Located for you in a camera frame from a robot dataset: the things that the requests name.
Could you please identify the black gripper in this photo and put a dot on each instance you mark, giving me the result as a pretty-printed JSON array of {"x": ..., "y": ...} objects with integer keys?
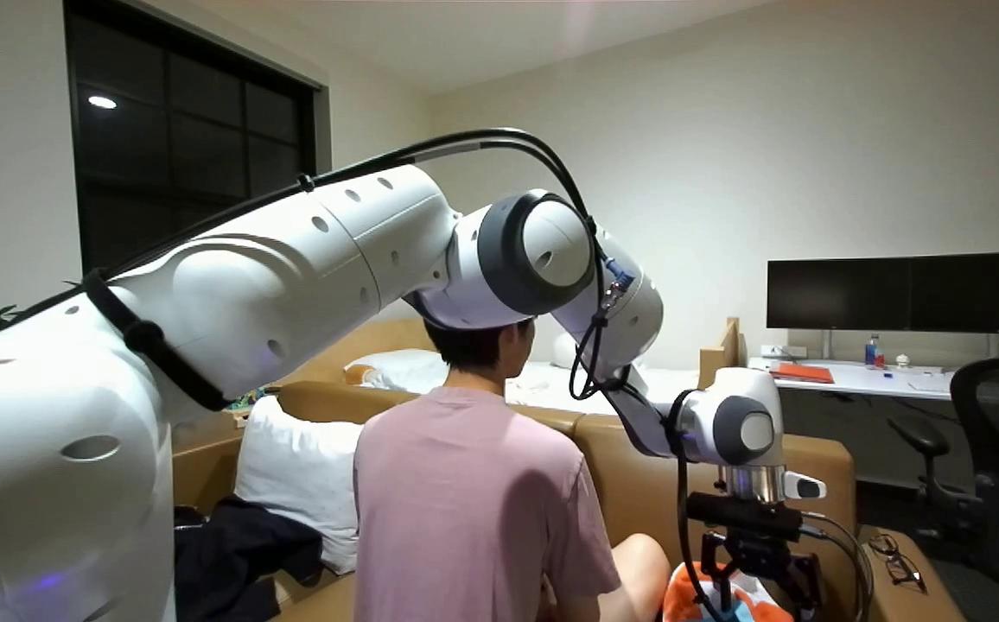
[{"x": 758, "y": 565}]

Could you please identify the orange white striped towel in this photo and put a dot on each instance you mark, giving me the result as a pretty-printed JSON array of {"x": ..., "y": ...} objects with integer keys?
[{"x": 689, "y": 598}]

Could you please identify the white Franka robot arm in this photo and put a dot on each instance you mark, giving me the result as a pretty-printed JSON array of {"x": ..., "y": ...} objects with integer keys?
[{"x": 268, "y": 278}]

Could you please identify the man in pink shirt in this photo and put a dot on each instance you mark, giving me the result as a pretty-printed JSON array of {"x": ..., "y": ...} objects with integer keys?
[{"x": 463, "y": 505}]

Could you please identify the black eyeglasses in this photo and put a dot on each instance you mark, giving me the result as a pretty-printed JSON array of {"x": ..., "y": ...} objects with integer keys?
[{"x": 900, "y": 561}]

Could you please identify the brown leather ottoman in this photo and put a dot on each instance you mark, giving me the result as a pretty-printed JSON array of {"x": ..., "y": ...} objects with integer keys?
[{"x": 923, "y": 591}]

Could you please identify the red flat item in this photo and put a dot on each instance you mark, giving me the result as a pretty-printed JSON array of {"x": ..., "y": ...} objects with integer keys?
[{"x": 802, "y": 374}]

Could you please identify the white desk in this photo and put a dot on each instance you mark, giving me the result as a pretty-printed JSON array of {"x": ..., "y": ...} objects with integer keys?
[{"x": 865, "y": 383}]

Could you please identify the small blue bottle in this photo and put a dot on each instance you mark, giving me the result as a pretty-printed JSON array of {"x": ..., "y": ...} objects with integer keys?
[{"x": 872, "y": 352}]

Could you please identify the black computer monitor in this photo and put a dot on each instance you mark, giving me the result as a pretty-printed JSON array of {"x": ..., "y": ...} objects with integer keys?
[{"x": 908, "y": 295}]

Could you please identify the small white bed pillow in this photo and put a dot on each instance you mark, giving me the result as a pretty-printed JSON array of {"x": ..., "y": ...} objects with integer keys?
[{"x": 397, "y": 370}]

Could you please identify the large white pillow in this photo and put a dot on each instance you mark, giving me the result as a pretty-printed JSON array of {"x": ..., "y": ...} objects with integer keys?
[{"x": 296, "y": 472}]

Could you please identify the dark clothes pile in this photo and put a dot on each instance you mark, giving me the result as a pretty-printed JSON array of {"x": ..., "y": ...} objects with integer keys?
[{"x": 238, "y": 555}]

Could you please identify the wooden side table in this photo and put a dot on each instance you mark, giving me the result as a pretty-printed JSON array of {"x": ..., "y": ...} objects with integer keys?
[{"x": 204, "y": 467}]

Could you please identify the dark window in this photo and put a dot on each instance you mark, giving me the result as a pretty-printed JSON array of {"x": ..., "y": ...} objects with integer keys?
[{"x": 188, "y": 126}]

